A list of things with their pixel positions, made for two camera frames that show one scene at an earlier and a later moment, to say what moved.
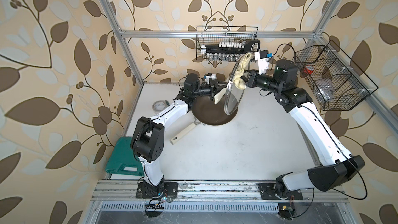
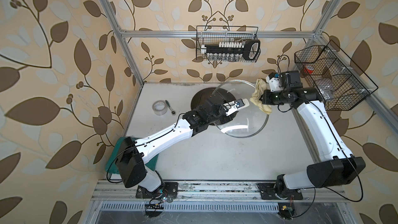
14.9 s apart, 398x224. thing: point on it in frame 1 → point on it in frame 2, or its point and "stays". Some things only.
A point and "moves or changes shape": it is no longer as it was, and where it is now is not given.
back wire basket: x=225 y=43 stays
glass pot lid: x=233 y=94 moves or changes shape
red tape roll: x=308 y=69 stays
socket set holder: x=230 y=51 stays
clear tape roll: x=158 y=106 stays
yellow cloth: x=238 y=83 → x=259 y=86
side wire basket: x=337 y=82 stays
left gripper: x=212 y=88 → x=227 y=118
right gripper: x=252 y=81 → x=266 y=100
